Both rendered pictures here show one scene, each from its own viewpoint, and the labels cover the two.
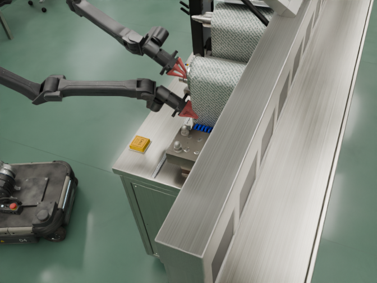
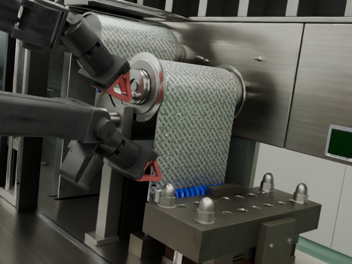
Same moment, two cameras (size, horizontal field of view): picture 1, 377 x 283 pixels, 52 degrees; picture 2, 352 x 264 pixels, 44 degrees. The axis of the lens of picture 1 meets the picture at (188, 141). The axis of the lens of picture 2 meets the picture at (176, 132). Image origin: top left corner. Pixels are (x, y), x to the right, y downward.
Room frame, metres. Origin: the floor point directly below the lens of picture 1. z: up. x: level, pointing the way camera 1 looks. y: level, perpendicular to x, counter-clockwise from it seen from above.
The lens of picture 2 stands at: (0.86, 0.80, 1.30)
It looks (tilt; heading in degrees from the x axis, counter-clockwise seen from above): 8 degrees down; 289
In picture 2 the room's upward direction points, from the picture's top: 7 degrees clockwise
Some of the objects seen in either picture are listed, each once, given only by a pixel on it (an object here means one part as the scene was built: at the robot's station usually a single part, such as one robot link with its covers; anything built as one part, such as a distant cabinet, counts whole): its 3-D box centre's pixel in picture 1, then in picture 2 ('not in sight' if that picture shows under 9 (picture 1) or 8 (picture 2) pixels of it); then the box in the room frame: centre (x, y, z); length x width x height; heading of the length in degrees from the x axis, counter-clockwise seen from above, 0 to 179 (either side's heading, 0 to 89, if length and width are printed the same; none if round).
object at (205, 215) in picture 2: (177, 145); (206, 209); (1.04, 0.05, 1.05); 0.04 x 0.04 x 0.04
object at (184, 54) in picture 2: not in sight; (172, 55); (1.32, -0.44, 1.34); 0.07 x 0.07 x 0.07; 62
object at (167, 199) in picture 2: (184, 128); (167, 194); (1.12, 0.01, 1.05); 0.04 x 0.04 x 0.04
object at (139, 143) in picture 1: (139, 143); not in sight; (1.20, 0.22, 0.91); 0.07 x 0.07 x 0.02; 62
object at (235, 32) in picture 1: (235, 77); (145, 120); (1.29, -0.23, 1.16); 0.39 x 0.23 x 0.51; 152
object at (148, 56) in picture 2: (194, 72); (142, 87); (1.23, -0.06, 1.25); 0.15 x 0.01 x 0.15; 152
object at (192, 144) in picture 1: (219, 156); (239, 216); (1.00, -0.12, 1.00); 0.40 x 0.16 x 0.06; 62
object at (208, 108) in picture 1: (219, 114); (193, 155); (1.12, -0.14, 1.11); 0.23 x 0.01 x 0.18; 62
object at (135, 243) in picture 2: not in sight; (184, 234); (1.12, -0.14, 0.92); 0.28 x 0.04 x 0.04; 62
